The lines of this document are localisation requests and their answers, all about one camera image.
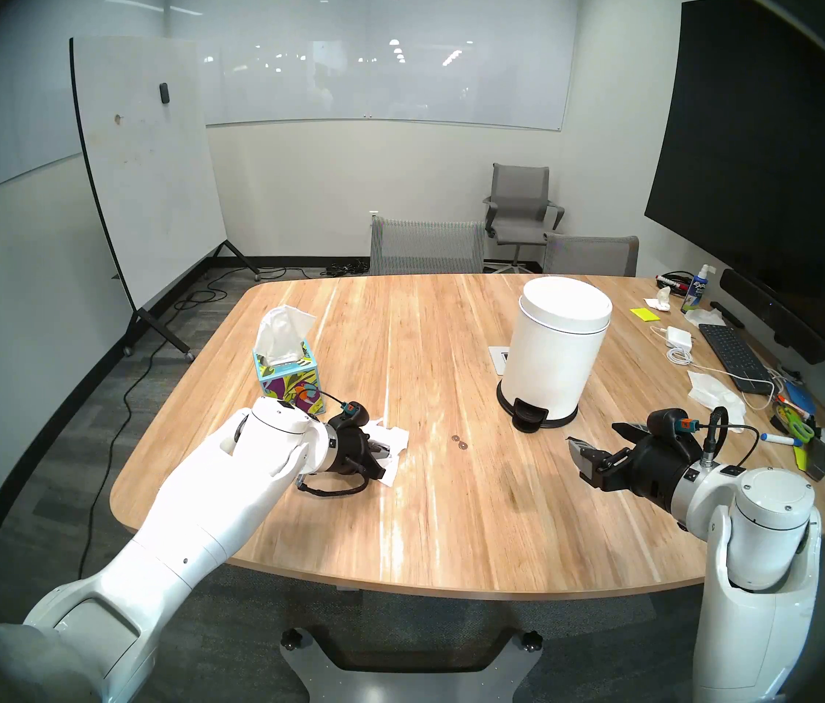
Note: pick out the colourful leaf print tissue box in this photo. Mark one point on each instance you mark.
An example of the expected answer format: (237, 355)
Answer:
(288, 379)

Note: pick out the black video bar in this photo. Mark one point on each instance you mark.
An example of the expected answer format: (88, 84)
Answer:
(771, 313)

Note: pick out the blue card pack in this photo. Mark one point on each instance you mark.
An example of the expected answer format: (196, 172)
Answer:
(802, 398)

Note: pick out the grey mesh back chair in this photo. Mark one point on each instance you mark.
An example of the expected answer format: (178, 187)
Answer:
(427, 244)

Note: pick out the large black wall screen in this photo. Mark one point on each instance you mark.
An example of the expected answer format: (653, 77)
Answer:
(771, 145)

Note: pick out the grey table power outlet plate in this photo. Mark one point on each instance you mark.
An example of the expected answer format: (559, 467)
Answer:
(496, 359)

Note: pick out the dark grey block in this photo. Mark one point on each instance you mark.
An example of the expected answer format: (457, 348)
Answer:
(815, 460)

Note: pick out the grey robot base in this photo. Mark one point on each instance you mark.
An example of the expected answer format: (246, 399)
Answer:
(405, 683)

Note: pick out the mobile whiteboard on stand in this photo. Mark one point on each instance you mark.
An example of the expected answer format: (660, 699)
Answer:
(149, 160)

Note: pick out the grey office chair with armrests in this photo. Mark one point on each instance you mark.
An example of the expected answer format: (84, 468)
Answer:
(522, 196)

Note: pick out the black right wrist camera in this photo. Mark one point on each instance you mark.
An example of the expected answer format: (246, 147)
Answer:
(669, 422)

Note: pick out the large crumpled white tissue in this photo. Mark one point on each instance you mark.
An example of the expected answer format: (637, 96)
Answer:
(714, 398)

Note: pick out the white pedal trash bin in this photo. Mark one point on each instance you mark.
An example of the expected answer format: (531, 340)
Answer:
(555, 343)

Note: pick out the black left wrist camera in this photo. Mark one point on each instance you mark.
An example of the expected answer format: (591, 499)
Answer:
(350, 414)

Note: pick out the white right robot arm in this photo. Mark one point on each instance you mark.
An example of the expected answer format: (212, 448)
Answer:
(756, 562)

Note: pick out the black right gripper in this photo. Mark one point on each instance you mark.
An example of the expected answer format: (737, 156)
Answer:
(650, 467)

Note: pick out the red and black marker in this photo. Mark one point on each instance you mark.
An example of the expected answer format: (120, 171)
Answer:
(674, 282)

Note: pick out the black keyboard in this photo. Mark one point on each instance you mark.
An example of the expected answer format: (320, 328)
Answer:
(736, 357)

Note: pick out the small crumpled white tissue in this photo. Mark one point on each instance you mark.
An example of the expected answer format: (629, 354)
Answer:
(658, 301)

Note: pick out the whiteboard cleaner spray bottle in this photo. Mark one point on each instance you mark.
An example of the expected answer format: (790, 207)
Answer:
(696, 291)

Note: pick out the yellow sticky note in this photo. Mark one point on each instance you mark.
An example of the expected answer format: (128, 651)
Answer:
(644, 314)

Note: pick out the blue whiteboard marker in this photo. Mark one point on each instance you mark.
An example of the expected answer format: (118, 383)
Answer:
(781, 440)

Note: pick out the grey fabric back chair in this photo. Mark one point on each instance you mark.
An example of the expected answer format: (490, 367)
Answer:
(592, 255)

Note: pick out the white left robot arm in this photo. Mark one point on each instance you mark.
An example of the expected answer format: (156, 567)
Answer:
(200, 511)

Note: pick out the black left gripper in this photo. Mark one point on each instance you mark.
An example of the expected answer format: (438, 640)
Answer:
(350, 449)

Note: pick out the wide glass wall whiteboard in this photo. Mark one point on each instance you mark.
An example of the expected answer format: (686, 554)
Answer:
(398, 50)

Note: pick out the glass wall whiteboard with writing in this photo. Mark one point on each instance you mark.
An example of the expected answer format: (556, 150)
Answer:
(2, 123)

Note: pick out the flat white tissue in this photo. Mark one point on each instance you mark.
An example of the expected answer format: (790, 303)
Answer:
(705, 318)

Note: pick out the white power adapter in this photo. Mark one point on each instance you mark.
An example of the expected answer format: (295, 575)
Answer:
(679, 337)

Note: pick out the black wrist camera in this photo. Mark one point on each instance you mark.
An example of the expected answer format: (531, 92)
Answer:
(350, 414)
(669, 422)

